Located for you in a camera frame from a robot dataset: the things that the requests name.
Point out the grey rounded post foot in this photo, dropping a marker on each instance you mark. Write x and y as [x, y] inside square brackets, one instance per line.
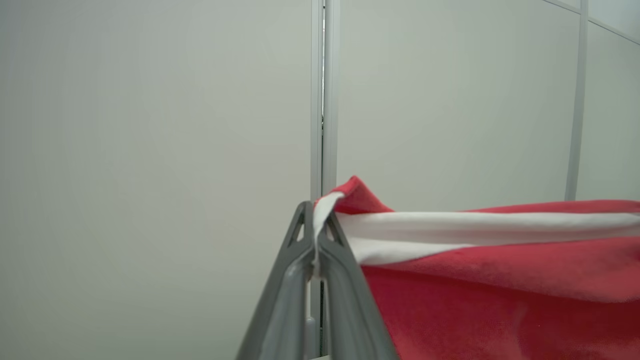
[310, 335]

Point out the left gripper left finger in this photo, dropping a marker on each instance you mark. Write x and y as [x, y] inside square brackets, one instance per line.
[285, 300]

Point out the grey vertical partition frame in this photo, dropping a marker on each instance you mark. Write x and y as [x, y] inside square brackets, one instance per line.
[331, 100]

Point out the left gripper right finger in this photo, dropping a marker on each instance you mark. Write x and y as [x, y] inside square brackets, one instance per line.
[350, 310]

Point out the red white basketball jersey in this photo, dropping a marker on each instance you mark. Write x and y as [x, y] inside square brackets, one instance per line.
[500, 300]

